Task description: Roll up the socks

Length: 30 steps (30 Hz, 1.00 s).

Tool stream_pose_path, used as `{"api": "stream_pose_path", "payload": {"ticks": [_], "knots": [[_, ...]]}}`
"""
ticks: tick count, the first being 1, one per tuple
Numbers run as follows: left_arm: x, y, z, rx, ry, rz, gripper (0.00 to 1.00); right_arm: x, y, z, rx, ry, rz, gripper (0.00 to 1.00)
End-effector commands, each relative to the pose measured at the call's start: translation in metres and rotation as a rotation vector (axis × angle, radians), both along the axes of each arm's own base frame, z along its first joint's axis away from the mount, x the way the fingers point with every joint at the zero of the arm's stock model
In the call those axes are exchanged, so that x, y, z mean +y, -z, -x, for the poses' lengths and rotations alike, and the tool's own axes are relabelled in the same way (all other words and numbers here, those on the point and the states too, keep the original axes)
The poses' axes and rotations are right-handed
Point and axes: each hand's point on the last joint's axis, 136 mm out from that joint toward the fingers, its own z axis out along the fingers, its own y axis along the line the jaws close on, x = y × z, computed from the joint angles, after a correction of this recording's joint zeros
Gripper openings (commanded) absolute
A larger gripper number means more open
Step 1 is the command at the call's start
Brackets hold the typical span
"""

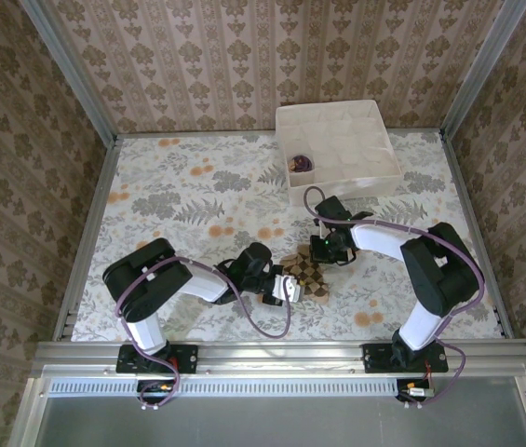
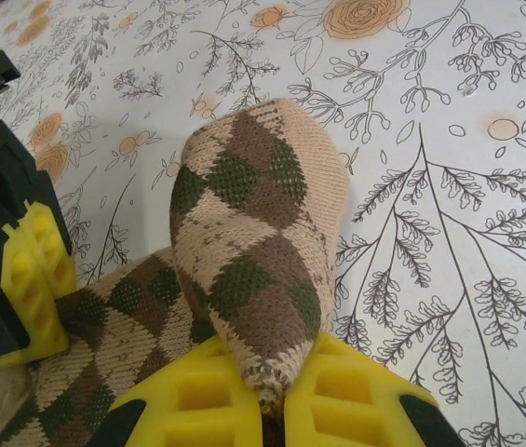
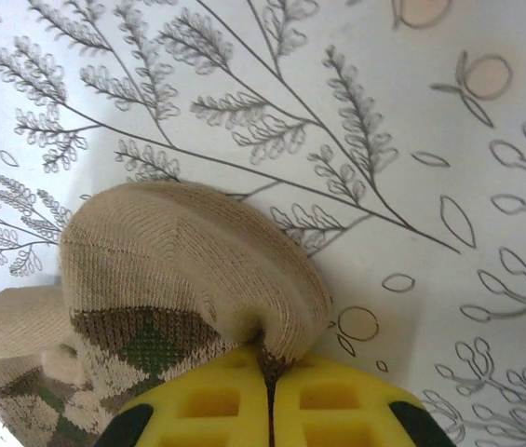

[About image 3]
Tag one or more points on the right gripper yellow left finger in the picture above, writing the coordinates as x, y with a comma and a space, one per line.
206, 414

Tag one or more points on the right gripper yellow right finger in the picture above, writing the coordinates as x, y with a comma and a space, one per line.
337, 414

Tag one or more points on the beige green brown argyle sock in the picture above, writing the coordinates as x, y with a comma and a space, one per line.
6, 321
174, 261

